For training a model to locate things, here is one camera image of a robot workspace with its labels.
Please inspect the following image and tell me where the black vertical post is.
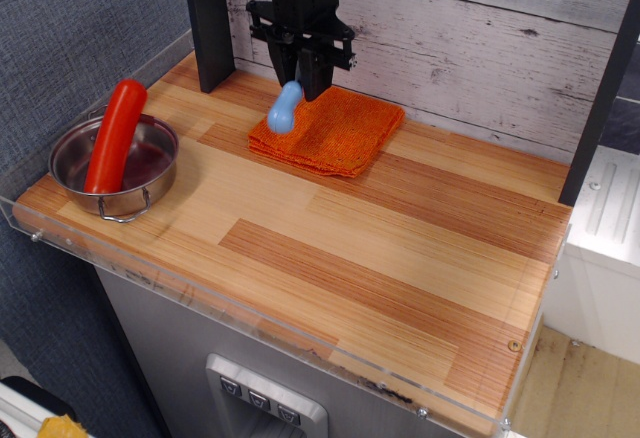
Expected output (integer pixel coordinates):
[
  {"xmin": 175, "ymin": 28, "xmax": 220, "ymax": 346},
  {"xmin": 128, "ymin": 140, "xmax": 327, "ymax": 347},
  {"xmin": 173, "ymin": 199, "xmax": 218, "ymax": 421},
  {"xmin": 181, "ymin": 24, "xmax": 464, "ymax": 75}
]
[
  {"xmin": 557, "ymin": 0, "xmax": 640, "ymax": 207},
  {"xmin": 187, "ymin": 0, "xmax": 235, "ymax": 93}
]

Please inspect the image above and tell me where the black vertical post right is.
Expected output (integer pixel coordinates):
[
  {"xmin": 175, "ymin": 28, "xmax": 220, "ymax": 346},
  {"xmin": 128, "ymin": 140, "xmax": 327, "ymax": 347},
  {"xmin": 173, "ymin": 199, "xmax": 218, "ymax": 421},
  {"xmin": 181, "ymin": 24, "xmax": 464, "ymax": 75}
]
[{"xmin": 557, "ymin": 0, "xmax": 640, "ymax": 207}]

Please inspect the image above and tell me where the orange folded cloth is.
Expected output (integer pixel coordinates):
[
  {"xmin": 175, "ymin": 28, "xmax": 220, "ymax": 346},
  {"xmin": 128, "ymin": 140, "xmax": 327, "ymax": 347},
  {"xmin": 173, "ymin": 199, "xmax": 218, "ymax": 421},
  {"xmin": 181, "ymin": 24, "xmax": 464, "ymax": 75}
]
[{"xmin": 248, "ymin": 87, "xmax": 405, "ymax": 178}]

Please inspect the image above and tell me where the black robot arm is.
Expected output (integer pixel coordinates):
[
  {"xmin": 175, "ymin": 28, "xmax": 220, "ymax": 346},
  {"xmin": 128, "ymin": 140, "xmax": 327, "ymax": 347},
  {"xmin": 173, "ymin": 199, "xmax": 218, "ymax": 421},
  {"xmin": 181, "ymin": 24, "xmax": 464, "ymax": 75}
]
[{"xmin": 246, "ymin": 0, "xmax": 355, "ymax": 101}]

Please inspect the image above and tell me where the stainless steel pot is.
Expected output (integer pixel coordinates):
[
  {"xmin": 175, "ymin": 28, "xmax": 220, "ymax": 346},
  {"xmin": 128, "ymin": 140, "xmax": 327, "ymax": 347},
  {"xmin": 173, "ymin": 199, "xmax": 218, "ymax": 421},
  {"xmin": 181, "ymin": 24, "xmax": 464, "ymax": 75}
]
[{"xmin": 48, "ymin": 114, "xmax": 179, "ymax": 223}]

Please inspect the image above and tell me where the red sausage toy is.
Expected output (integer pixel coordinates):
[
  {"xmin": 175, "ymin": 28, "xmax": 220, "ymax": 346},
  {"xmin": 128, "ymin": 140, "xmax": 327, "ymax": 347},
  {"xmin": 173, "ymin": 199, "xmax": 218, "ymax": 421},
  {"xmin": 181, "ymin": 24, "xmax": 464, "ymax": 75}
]
[{"xmin": 83, "ymin": 79, "xmax": 147, "ymax": 194}]

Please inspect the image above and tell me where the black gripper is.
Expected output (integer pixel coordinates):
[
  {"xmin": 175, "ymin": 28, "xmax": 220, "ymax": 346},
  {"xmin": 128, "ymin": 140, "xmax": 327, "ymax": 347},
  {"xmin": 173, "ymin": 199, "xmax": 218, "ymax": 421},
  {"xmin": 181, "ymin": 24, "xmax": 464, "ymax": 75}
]
[{"xmin": 246, "ymin": 0, "xmax": 355, "ymax": 102}]

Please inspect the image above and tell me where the black vertical post left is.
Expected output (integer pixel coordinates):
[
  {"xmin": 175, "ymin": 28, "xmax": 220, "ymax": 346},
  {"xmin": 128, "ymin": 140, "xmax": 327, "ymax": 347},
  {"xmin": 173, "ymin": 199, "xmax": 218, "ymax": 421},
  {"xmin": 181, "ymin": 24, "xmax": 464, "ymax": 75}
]
[{"xmin": 187, "ymin": 0, "xmax": 235, "ymax": 93}]

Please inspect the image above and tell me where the white side cabinet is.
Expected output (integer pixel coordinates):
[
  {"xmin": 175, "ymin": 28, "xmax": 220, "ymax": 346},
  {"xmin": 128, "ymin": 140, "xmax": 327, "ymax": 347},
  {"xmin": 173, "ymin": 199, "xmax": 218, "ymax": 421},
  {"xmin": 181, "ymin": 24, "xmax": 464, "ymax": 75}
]
[{"xmin": 542, "ymin": 146, "xmax": 639, "ymax": 363}]

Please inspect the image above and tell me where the grey cabinet with dispenser panel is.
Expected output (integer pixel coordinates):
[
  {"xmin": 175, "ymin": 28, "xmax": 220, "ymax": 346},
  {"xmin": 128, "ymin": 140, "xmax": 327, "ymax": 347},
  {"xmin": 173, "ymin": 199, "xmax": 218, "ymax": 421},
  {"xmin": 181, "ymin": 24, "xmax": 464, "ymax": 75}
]
[{"xmin": 97, "ymin": 269, "xmax": 454, "ymax": 437}]

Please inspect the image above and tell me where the clear acrylic table guard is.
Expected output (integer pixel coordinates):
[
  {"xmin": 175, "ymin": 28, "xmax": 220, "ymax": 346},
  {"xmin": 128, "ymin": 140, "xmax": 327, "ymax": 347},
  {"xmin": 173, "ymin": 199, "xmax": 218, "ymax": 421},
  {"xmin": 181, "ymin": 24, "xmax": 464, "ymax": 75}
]
[{"xmin": 5, "ymin": 191, "xmax": 560, "ymax": 437}]

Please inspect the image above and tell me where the blue handled grey spoon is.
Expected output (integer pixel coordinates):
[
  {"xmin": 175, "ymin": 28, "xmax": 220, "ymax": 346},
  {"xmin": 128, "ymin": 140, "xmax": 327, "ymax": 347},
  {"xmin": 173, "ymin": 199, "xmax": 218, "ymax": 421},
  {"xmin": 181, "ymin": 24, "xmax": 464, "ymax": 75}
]
[{"xmin": 267, "ymin": 80, "xmax": 304, "ymax": 134}]

